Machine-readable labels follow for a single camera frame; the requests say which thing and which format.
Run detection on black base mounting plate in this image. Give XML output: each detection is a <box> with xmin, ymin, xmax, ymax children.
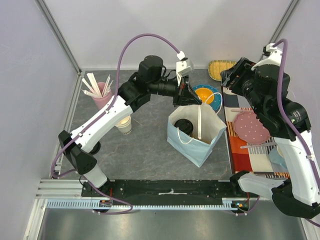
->
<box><xmin>81</xmin><ymin>178</ymin><xmax>260</xmax><ymax>207</ymax></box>

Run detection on colourful patterned placemat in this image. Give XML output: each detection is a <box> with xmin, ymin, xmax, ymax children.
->
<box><xmin>222</xmin><ymin>87</ymin><xmax>290</xmax><ymax>179</ymax></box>

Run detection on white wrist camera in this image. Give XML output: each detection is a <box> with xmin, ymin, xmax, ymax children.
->
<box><xmin>175</xmin><ymin>58</ymin><xmax>194</xmax><ymax>86</ymax></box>
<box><xmin>251</xmin><ymin>43</ymin><xmax>283</xmax><ymax>71</ymax></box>

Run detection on light blue mug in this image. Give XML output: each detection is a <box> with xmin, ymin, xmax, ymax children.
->
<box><xmin>268</xmin><ymin>145</ymin><xmax>288</xmax><ymax>170</ymax></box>

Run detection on stack of white paper cups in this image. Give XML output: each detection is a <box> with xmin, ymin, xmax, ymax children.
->
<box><xmin>115</xmin><ymin>115</ymin><xmax>132</xmax><ymax>135</ymax></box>

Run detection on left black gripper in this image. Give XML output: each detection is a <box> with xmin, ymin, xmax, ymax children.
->
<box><xmin>149</xmin><ymin>74</ymin><xmax>202</xmax><ymax>108</ymax></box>

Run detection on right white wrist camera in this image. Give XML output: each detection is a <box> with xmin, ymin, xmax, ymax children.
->
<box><xmin>251</xmin><ymin>43</ymin><xmax>283</xmax><ymax>71</ymax></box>

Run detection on pink straw holder cup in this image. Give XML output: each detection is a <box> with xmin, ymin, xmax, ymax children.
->
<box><xmin>92</xmin><ymin>82</ymin><xmax>114</xmax><ymax>110</ymax></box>

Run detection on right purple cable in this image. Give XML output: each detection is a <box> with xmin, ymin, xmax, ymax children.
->
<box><xmin>234</xmin><ymin>38</ymin><xmax>320</xmax><ymax>228</ymax></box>

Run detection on black plastic cup lid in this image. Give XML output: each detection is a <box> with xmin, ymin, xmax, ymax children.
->
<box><xmin>174</xmin><ymin>118</ymin><xmax>194</xmax><ymax>134</ymax></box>

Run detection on blue dotted plate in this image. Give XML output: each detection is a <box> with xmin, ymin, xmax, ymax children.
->
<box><xmin>193</xmin><ymin>84</ymin><xmax>222</xmax><ymax>113</ymax></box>

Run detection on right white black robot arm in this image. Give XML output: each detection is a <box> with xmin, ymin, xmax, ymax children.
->
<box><xmin>220</xmin><ymin>57</ymin><xmax>320</xmax><ymax>220</ymax></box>

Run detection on pink dotted plate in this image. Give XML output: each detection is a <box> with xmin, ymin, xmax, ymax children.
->
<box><xmin>233</xmin><ymin>111</ymin><xmax>271</xmax><ymax>144</ymax></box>

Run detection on orange bowl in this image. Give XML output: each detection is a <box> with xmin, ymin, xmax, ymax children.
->
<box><xmin>195</xmin><ymin>87</ymin><xmax>215</xmax><ymax>104</ymax></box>

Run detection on slotted cable duct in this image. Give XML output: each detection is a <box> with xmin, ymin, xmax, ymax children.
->
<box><xmin>46</xmin><ymin>198</ymin><xmax>246</xmax><ymax>211</ymax></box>

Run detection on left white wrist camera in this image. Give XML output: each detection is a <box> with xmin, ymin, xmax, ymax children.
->
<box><xmin>175</xmin><ymin>58</ymin><xmax>194</xmax><ymax>86</ymax></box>

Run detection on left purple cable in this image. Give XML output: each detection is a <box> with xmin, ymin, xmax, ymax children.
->
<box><xmin>50</xmin><ymin>33</ymin><xmax>186</xmax><ymax>216</ymax></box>

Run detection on white wrapped straws bundle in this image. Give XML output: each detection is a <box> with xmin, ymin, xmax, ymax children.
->
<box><xmin>81</xmin><ymin>73</ymin><xmax>113</xmax><ymax>98</ymax></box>

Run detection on purple cable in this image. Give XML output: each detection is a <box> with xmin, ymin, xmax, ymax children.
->
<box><xmin>234</xmin><ymin>38</ymin><xmax>320</xmax><ymax>228</ymax></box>
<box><xmin>50</xmin><ymin>33</ymin><xmax>186</xmax><ymax>216</ymax></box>

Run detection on single white straw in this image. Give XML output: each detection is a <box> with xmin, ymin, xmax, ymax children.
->
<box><xmin>197</xmin><ymin>105</ymin><xmax>202</xmax><ymax>140</ymax></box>

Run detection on yellow woven tray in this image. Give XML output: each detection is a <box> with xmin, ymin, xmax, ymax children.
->
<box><xmin>208</xmin><ymin>60</ymin><xmax>237</xmax><ymax>82</ymax></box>

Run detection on brown cardboard cup carrier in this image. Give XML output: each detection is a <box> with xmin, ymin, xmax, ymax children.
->
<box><xmin>190</xmin><ymin>134</ymin><xmax>211</xmax><ymax>144</ymax></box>

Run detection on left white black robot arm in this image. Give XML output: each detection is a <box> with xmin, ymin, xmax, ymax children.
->
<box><xmin>58</xmin><ymin>55</ymin><xmax>202</xmax><ymax>197</ymax></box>

